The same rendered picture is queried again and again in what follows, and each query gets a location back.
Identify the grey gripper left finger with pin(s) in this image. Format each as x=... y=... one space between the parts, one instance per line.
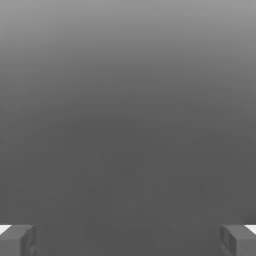
x=16 y=241

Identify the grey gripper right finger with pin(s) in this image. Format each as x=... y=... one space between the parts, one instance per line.
x=240 y=241

